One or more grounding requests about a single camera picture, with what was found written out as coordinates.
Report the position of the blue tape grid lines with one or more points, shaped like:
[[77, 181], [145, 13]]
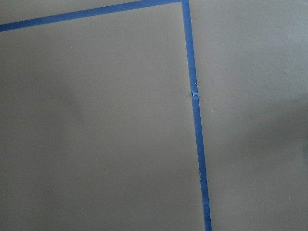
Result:
[[100, 126]]

